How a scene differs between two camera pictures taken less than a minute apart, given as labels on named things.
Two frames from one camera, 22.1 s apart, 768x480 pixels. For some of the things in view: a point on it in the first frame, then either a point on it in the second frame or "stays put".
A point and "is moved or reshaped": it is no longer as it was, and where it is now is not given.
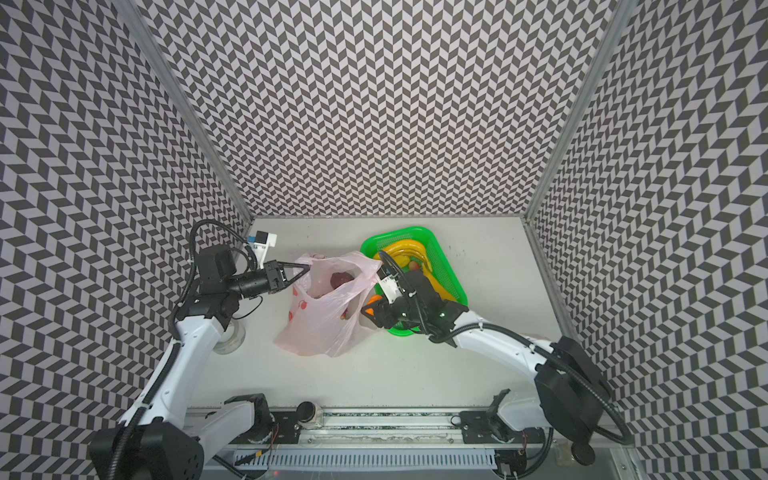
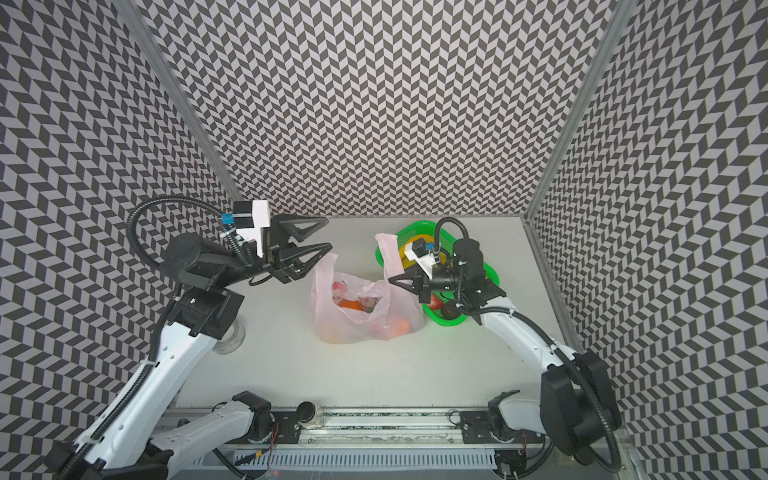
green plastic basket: [424, 238] → [454, 278]
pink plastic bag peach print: [327, 301] is moved or reshaped
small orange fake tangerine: [371, 300] → [354, 304]
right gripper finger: [384, 318] → [424, 293]
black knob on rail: [305, 411] stays put
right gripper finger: [379, 307] → [409, 281]
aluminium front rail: [388, 429] stays put
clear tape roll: [235, 343] stays put
